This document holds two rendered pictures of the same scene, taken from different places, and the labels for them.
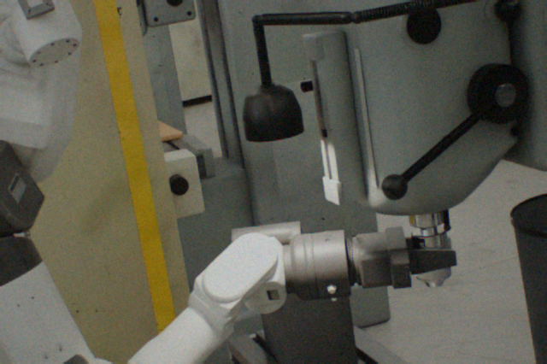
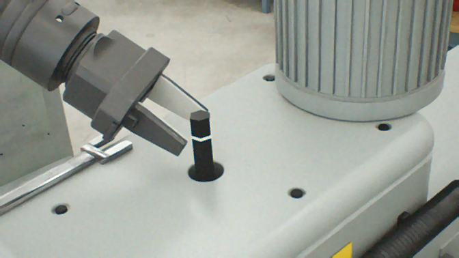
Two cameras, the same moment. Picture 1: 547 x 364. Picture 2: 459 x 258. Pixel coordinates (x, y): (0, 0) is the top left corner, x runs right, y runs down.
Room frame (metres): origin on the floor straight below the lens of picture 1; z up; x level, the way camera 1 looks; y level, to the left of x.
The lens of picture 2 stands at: (0.71, 0.00, 2.31)
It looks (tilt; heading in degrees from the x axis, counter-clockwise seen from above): 33 degrees down; 338
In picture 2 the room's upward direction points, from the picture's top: 4 degrees counter-clockwise
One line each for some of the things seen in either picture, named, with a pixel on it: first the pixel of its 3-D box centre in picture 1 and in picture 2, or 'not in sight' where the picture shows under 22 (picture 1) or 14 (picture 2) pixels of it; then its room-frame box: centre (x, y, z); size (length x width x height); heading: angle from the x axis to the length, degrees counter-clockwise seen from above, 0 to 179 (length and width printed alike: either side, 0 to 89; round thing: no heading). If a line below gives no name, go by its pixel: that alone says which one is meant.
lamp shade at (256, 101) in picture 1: (271, 108); not in sight; (1.20, -0.01, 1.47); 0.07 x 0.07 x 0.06
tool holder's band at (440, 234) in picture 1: (428, 233); not in sight; (1.26, -0.19, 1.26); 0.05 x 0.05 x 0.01
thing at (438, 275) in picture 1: (432, 256); not in sight; (1.26, -0.19, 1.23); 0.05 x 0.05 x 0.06
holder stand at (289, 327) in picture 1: (302, 306); not in sight; (1.70, -0.02, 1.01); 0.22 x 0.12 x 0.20; 11
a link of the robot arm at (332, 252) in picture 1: (361, 262); not in sight; (1.26, -0.10, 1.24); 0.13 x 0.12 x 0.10; 175
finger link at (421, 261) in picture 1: (432, 261); not in sight; (1.22, -0.19, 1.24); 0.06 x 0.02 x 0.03; 85
